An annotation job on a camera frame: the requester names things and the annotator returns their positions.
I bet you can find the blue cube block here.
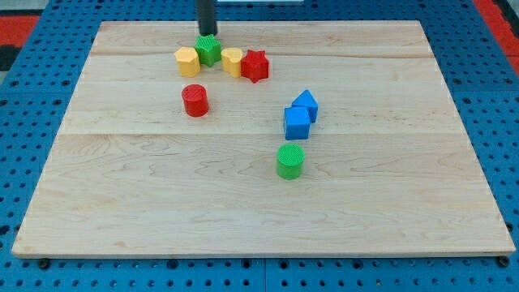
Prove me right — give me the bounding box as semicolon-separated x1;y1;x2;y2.
284;107;311;140

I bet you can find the yellow pentagon block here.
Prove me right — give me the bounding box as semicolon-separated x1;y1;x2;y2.
174;47;200;77

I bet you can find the red cylinder block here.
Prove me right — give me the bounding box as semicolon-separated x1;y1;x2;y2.
182;84;209;117

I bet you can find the green star block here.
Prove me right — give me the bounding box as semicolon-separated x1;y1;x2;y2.
194;34;221;67

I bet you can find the red star block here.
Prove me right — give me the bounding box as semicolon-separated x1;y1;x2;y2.
241;49;269;84

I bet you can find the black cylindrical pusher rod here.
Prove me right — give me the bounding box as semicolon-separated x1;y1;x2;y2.
195;0;218;36

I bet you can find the blue triangle block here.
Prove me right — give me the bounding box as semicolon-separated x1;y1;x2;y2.
291;89;319;123

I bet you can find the green cylinder block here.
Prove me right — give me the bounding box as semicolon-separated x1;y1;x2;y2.
277;143;305;180

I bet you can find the light wooden board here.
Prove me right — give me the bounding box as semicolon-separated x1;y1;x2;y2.
12;20;516;259

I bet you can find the yellow heart block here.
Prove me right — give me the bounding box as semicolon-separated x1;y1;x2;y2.
221;48;243;78

